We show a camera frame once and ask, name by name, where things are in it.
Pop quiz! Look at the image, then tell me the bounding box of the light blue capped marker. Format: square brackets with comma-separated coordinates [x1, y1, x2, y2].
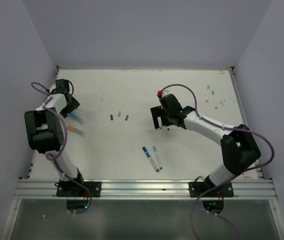
[153, 146, 163, 170]

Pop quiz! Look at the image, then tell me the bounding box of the green capped marker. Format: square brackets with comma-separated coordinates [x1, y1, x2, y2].
[211, 90, 218, 109]
[205, 85, 210, 103]

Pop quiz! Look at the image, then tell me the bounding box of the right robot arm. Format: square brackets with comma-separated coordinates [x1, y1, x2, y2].
[150, 91, 261, 196]

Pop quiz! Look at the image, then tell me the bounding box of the green capped marker right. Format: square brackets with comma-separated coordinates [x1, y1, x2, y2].
[211, 90, 218, 109]

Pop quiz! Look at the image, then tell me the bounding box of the dark blue capped marker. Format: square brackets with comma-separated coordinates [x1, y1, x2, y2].
[142, 146, 160, 172]

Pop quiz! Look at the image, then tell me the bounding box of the orange highlighter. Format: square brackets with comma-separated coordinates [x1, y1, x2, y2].
[67, 125, 87, 137]

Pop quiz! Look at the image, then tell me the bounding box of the green capped marker left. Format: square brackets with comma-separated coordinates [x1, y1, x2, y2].
[205, 85, 210, 103]

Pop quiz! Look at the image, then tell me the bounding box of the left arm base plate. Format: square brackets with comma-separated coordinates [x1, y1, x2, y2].
[55, 181, 102, 198]

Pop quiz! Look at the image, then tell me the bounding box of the light blue highlighter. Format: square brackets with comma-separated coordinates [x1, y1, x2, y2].
[68, 112, 86, 125]

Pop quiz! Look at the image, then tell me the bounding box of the aluminium rail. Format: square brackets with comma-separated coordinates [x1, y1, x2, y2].
[14, 179, 277, 200]

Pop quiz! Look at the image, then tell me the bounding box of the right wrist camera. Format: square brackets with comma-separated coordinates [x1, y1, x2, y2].
[157, 90, 170, 99]

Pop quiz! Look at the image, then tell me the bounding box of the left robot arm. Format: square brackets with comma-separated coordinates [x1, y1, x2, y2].
[24, 79, 86, 197]

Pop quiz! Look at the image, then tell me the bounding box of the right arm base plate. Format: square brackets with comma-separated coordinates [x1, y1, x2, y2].
[188, 176, 234, 198]

